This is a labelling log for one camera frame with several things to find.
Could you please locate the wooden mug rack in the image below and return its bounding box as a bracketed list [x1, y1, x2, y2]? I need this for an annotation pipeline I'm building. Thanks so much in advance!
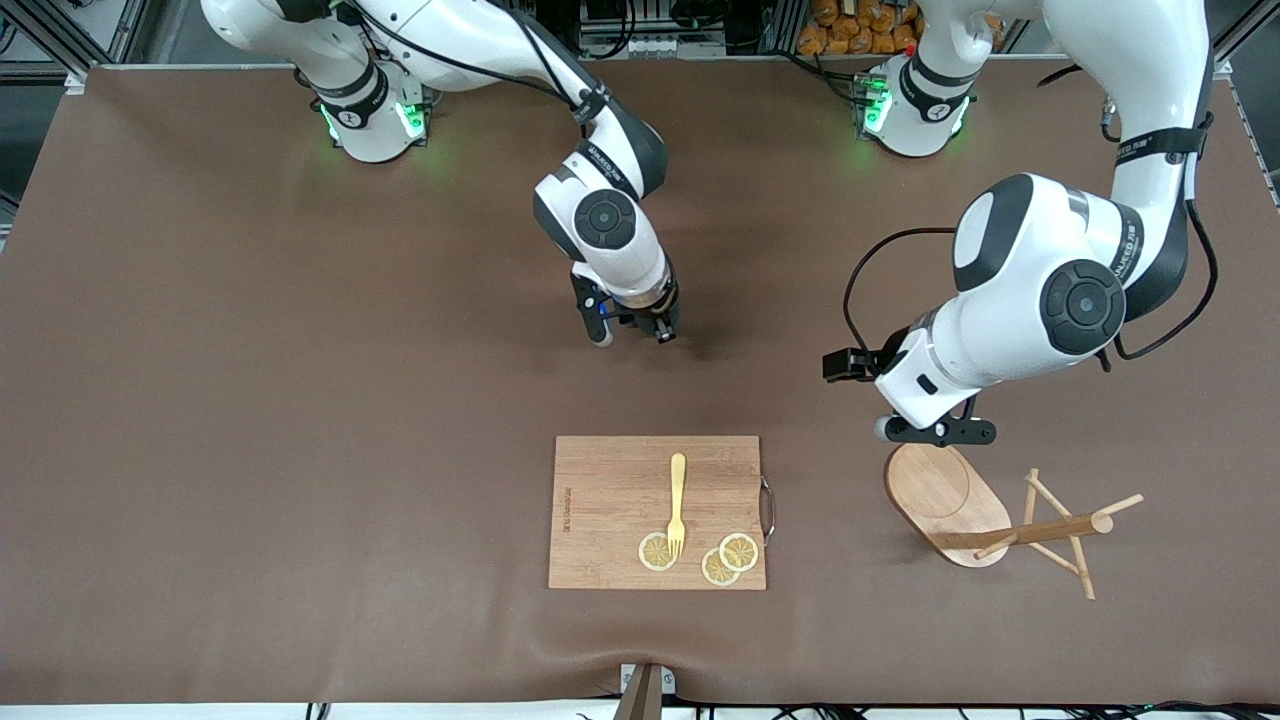
[884, 440, 1145, 602]

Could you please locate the yellow plastic fork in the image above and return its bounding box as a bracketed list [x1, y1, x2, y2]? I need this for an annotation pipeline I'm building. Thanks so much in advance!
[667, 453, 689, 561]

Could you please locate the silver terminal block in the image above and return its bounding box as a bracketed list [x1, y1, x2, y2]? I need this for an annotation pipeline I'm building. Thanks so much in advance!
[578, 30, 728, 59]

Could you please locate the orange bread rolls pile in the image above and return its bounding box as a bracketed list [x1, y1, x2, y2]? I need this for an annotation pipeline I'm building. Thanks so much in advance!
[797, 0, 921, 57]

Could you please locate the brown table mat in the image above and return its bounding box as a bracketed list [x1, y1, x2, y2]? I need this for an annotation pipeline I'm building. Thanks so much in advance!
[0, 58, 1280, 707]

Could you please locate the bamboo cutting board metal handle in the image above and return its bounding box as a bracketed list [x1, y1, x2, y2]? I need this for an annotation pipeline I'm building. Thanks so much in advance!
[548, 435, 776, 591]

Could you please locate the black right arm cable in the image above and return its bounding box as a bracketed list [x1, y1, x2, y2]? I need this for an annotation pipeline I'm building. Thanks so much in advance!
[340, 0, 601, 126]

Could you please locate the metal camera mount bar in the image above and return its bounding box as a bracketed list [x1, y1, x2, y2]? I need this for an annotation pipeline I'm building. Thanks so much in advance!
[612, 662, 677, 720]

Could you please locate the aluminium frame post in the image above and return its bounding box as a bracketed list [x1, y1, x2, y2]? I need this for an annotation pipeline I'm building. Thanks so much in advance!
[1212, 0, 1280, 71]
[0, 0, 141, 86]

